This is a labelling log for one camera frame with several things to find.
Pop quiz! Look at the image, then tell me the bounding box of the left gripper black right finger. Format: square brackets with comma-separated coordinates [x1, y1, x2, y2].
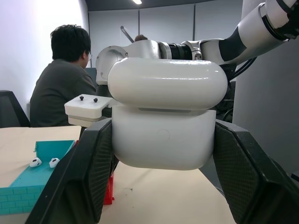
[211, 121, 299, 224]

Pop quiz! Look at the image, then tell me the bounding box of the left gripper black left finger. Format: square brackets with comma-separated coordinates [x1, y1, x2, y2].
[25, 118, 117, 224]

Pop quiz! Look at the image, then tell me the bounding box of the white earbud charging case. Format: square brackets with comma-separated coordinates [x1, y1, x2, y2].
[107, 57, 228, 171]

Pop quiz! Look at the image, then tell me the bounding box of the person in grey sweater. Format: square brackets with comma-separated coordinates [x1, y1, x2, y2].
[29, 24, 98, 128]

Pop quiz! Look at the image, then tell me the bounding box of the teal plastic tray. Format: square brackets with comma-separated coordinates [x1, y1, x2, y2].
[0, 140, 77, 215]

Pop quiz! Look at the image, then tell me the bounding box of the grey slanted metal bar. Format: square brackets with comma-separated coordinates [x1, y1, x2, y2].
[120, 26, 135, 44]

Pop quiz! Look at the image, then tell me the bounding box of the black office chair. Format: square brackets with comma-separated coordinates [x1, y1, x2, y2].
[0, 90, 31, 128]

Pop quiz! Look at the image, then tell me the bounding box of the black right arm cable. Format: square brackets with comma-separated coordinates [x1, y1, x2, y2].
[224, 57, 257, 82]

